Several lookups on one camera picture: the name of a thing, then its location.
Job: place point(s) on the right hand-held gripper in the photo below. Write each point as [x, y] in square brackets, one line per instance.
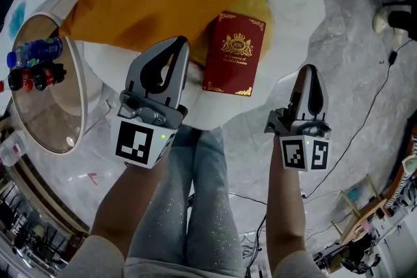
[293, 153]

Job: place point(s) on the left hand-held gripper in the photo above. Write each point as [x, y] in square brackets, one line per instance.
[133, 140]

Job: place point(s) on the white round pouf seat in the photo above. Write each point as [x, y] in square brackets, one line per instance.
[293, 42]

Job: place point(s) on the red gold-embossed book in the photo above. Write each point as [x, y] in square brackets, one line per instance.
[234, 68]

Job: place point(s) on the person's left forearm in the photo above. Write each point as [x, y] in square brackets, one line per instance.
[123, 205]

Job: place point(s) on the person's right forearm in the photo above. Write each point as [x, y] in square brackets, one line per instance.
[285, 211]

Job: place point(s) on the yellow round cushion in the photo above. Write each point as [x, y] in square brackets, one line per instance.
[265, 19]

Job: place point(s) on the teal crumpled cloth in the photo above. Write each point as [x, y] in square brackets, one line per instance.
[18, 18]
[353, 194]

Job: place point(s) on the cola bottle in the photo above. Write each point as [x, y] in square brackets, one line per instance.
[21, 79]
[49, 76]

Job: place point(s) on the round wooden side table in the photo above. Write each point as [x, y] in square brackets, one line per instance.
[49, 114]

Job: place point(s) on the pale green cloth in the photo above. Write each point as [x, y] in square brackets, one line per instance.
[410, 166]

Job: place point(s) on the orange armchair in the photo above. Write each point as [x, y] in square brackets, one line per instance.
[395, 185]

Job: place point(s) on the blue-label water bottle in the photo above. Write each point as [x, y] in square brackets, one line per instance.
[39, 49]

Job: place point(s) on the oval wooden coffee table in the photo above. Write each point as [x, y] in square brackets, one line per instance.
[361, 221]

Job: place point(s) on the black-and-white striped cloth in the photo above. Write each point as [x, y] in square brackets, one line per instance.
[407, 192]

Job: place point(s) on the light blue jeans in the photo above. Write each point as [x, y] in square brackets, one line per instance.
[208, 205]

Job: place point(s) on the clear plastic water jug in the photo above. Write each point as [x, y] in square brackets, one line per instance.
[11, 148]

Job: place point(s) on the white cabinet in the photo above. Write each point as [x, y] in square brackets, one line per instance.
[400, 237]

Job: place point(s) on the black equipment rack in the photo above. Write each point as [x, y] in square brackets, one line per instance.
[32, 237]

